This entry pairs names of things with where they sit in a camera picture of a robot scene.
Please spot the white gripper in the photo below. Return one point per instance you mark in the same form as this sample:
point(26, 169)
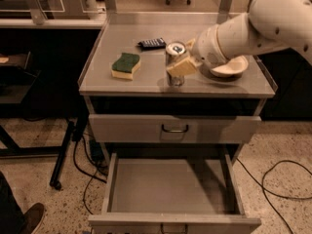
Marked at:
point(206, 48)

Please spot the silver redbull can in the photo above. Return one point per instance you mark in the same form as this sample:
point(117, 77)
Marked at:
point(174, 51)

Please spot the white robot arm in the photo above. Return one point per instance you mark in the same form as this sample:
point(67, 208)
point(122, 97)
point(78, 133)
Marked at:
point(267, 26)

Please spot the closed upper drawer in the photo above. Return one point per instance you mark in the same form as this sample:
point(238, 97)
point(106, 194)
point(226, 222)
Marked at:
point(172, 129)

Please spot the grey metal drawer cabinet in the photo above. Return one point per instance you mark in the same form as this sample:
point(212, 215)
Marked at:
point(149, 92)

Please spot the open middle drawer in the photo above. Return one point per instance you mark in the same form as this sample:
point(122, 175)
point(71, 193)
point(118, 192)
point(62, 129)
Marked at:
point(180, 195)

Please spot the dark blue snack packet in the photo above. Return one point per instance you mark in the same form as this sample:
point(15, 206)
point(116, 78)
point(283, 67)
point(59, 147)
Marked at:
point(152, 44)

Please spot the white paper bowl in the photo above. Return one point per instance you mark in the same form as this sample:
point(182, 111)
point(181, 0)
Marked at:
point(237, 66)

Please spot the green yellow sponge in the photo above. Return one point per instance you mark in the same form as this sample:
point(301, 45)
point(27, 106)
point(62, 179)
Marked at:
point(125, 66)

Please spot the dark side table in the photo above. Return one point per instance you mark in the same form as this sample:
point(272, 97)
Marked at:
point(16, 77)

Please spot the black table leg stand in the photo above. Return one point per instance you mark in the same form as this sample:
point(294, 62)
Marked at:
point(12, 150)

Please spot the brown shoe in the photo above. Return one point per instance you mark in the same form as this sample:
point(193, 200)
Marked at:
point(33, 219)

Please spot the white horizontal rail pipe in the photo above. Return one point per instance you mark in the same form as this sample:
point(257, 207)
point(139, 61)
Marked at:
point(53, 24)

